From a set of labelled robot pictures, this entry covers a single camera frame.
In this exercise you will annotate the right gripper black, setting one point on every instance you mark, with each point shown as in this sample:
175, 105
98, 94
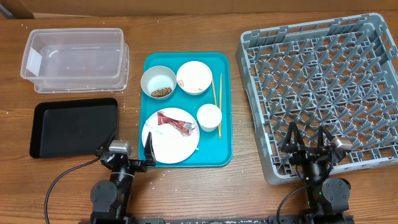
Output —
303, 152

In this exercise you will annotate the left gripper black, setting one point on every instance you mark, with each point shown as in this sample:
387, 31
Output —
149, 158

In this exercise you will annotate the red snack wrapper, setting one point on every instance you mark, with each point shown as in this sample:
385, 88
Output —
184, 127

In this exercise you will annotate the white cup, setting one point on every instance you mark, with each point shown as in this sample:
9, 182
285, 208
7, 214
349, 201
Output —
209, 117

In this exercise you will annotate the grey bowl with brown scraps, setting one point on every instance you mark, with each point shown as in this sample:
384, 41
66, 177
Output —
158, 82

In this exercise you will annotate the white bowl with rice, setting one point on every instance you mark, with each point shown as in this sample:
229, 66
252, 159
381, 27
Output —
194, 77

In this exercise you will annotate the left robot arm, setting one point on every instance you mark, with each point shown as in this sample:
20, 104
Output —
110, 198

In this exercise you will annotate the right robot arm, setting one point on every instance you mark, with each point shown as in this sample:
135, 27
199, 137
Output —
327, 197

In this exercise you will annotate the grey dishwasher rack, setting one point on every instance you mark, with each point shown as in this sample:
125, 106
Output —
339, 73

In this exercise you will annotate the clear plastic waste bin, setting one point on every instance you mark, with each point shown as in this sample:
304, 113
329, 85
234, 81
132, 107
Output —
76, 60

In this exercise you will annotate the white round plate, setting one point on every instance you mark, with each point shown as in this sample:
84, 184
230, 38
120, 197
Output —
170, 146

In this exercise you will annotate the black rectangular tray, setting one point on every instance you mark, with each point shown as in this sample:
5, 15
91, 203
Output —
73, 128

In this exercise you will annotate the teal serving tray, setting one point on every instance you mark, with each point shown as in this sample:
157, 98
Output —
212, 151

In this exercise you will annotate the wooden chopstick left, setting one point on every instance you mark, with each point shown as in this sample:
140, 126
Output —
216, 104

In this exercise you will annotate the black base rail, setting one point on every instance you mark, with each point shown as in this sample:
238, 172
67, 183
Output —
289, 219

